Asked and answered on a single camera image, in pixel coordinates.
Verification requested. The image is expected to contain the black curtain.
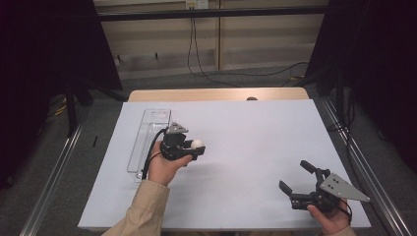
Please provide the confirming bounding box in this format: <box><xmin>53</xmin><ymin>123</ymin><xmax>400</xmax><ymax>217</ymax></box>
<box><xmin>0</xmin><ymin>0</ymin><xmax>124</xmax><ymax>191</ymax></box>
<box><xmin>304</xmin><ymin>0</ymin><xmax>417</xmax><ymax>173</ymax></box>

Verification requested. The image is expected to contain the person's left hand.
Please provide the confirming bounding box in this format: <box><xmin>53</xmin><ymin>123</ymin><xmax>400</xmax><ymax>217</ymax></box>
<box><xmin>147</xmin><ymin>141</ymin><xmax>193</xmax><ymax>188</ymax></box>

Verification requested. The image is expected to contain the black power cable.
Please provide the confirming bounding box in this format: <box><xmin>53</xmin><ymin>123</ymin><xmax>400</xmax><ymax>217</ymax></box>
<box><xmin>186</xmin><ymin>9</ymin><xmax>310</xmax><ymax>79</ymax></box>
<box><xmin>191</xmin><ymin>9</ymin><xmax>242</xmax><ymax>89</ymax></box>

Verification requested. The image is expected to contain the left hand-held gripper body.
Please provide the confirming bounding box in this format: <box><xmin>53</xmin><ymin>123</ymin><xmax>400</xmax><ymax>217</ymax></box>
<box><xmin>159</xmin><ymin>122</ymin><xmax>195</xmax><ymax>161</ymax></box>

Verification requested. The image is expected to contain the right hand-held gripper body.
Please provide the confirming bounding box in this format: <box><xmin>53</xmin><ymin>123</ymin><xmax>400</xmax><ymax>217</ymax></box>
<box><xmin>289</xmin><ymin>172</ymin><xmax>372</xmax><ymax>213</ymax></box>

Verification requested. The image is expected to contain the wooden table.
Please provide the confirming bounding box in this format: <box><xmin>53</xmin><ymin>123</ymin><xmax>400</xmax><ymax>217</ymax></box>
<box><xmin>127</xmin><ymin>87</ymin><xmax>311</xmax><ymax>102</ymax></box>

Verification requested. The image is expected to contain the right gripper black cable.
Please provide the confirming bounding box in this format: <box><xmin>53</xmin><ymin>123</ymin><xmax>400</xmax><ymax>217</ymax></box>
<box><xmin>339</xmin><ymin>198</ymin><xmax>354</xmax><ymax>224</ymax></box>

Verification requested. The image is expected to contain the clear plastic bin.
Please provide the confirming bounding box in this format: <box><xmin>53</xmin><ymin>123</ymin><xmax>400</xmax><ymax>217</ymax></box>
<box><xmin>126</xmin><ymin>108</ymin><xmax>173</xmax><ymax>183</ymax></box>

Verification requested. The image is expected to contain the black metal stand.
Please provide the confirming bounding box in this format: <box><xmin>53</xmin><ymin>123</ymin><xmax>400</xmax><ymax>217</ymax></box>
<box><xmin>63</xmin><ymin>80</ymin><xmax>81</xmax><ymax>138</ymax></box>

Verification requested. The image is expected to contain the white wall socket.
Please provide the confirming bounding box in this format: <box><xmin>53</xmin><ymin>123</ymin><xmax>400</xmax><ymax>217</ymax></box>
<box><xmin>185</xmin><ymin>0</ymin><xmax>210</xmax><ymax>11</ymax></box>

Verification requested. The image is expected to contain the yellow cable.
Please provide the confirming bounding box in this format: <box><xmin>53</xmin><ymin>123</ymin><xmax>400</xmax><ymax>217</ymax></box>
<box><xmin>48</xmin><ymin>99</ymin><xmax>68</xmax><ymax>118</ymax></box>

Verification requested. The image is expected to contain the white table mat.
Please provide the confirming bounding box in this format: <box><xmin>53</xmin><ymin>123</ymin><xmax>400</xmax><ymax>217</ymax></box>
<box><xmin>78</xmin><ymin>99</ymin><xmax>372</xmax><ymax>230</ymax></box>

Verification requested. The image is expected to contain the black metal crossbar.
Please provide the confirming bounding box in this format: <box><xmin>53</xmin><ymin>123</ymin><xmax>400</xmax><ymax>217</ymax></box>
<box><xmin>95</xmin><ymin>5</ymin><xmax>329</xmax><ymax>23</ymax></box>

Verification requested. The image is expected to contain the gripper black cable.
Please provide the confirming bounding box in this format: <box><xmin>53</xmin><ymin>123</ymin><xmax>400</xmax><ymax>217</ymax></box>
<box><xmin>141</xmin><ymin>128</ymin><xmax>169</xmax><ymax>181</ymax></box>
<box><xmin>339</xmin><ymin>198</ymin><xmax>354</xmax><ymax>224</ymax></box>

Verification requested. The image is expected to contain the metal floor rail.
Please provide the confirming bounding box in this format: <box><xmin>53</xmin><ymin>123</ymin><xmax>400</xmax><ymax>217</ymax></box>
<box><xmin>319</xmin><ymin>97</ymin><xmax>411</xmax><ymax>236</ymax></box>
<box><xmin>19</xmin><ymin>112</ymin><xmax>88</xmax><ymax>236</ymax></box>

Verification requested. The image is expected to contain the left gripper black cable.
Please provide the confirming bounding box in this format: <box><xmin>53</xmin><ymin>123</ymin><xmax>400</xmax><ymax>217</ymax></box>
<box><xmin>141</xmin><ymin>128</ymin><xmax>169</xmax><ymax>181</ymax></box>

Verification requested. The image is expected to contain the person's right hand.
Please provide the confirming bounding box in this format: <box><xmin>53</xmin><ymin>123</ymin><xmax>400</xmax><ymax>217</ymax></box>
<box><xmin>306</xmin><ymin>199</ymin><xmax>352</xmax><ymax>236</ymax></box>

